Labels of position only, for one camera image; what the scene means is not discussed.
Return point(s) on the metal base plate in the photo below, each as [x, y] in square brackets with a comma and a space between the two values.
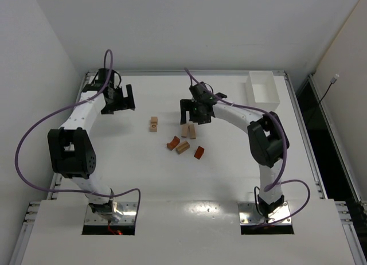
[123, 214]
[250, 217]

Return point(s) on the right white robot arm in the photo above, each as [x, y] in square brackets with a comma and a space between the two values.
[268, 142]

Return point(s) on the striped plywood block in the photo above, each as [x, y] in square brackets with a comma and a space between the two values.
[182, 147]

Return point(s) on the dark red wedge block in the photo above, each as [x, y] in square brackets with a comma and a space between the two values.
[199, 152]

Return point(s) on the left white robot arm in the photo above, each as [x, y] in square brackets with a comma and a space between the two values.
[70, 148]

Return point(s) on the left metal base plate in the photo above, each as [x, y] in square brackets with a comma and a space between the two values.
[123, 214]

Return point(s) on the light long wood block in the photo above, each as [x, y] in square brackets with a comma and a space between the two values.
[192, 131]
[184, 130]

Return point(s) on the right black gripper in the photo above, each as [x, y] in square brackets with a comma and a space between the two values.
[195, 116]

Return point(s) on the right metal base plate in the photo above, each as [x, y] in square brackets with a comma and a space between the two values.
[250, 217]

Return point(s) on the white perforated plastic box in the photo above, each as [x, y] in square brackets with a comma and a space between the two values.
[261, 90]

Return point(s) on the wood cube with letter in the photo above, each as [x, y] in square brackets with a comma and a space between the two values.
[153, 127]

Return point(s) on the reddish arch wood block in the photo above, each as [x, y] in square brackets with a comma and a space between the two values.
[173, 144]

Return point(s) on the small light wood cube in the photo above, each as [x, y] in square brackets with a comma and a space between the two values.
[154, 120]

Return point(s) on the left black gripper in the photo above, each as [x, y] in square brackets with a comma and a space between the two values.
[120, 103]

